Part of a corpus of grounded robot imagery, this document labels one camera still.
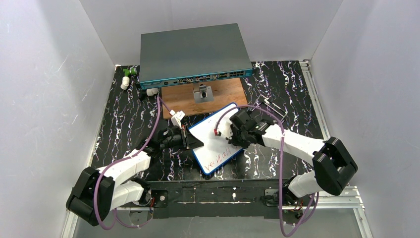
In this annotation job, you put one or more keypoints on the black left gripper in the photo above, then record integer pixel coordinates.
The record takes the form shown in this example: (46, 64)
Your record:
(186, 139)

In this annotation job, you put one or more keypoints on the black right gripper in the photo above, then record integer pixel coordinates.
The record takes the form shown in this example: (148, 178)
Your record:
(236, 130)

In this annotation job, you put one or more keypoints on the blue-framed small whiteboard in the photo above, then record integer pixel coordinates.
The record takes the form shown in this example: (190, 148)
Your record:
(216, 150)

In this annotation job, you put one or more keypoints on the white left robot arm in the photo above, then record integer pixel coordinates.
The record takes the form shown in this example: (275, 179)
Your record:
(99, 191)

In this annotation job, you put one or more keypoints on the white pipe elbow fitting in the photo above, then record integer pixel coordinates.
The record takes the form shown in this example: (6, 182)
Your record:
(125, 83)

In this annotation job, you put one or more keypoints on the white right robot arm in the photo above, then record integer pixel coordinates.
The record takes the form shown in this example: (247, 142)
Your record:
(333, 166)

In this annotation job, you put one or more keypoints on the brown wooden board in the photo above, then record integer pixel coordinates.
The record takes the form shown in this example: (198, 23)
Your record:
(181, 98)

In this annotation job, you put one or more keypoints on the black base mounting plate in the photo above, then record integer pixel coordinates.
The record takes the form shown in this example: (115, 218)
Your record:
(214, 198)

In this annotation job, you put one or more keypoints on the white and black pipe fitting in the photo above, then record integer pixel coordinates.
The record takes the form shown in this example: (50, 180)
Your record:
(143, 94)

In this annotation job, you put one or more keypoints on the green and white pipe fitting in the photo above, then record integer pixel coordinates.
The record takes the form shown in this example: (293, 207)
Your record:
(128, 72)

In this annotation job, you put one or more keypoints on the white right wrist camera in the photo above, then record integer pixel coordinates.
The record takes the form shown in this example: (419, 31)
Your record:
(224, 130)

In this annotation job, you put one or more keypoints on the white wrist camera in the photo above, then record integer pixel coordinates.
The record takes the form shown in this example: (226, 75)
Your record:
(224, 130)
(176, 118)

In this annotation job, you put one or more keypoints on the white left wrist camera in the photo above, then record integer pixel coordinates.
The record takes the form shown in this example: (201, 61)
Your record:
(176, 118)

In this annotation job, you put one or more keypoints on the metal bracket with black knob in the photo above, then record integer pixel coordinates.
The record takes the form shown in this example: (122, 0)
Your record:
(202, 93)

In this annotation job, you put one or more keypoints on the grey network switch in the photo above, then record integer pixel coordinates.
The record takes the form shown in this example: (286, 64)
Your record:
(193, 55)

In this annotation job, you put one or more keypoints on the right aluminium side rail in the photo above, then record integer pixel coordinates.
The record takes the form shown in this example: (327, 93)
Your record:
(309, 80)

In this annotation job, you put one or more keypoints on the aluminium extrusion frame rail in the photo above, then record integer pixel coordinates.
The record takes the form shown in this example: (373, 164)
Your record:
(349, 199)

